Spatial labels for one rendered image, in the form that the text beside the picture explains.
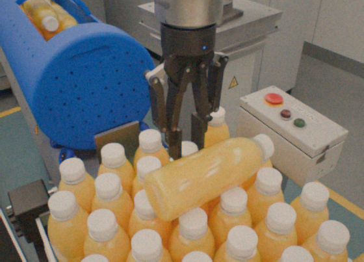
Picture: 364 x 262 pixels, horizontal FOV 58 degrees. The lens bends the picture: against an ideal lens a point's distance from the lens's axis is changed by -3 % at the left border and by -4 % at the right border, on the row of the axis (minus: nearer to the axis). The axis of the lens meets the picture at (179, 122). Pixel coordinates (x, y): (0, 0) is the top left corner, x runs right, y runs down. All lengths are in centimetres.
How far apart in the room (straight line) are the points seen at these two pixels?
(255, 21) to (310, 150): 70
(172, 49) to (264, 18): 86
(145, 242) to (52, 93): 38
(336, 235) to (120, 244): 29
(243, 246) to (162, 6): 32
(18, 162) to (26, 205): 172
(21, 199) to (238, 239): 41
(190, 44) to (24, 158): 206
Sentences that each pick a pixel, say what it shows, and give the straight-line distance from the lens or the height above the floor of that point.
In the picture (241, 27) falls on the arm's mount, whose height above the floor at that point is 106.
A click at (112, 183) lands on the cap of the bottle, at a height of 110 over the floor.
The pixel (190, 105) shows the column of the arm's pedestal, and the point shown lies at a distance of 126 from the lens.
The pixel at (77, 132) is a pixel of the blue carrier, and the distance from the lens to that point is 78.
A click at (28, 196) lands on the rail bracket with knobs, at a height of 100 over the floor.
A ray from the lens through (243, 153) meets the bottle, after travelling 49.
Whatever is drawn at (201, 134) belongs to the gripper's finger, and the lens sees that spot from 56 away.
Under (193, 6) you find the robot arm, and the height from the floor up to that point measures 136.
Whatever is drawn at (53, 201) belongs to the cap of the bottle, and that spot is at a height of 110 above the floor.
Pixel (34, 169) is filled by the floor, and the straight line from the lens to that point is 230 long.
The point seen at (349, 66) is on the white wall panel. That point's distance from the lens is 348.
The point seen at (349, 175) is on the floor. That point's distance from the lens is 232.
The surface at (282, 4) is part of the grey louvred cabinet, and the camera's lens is 234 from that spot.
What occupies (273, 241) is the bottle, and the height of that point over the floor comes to 107.
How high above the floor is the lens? 148
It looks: 36 degrees down
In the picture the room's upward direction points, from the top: straight up
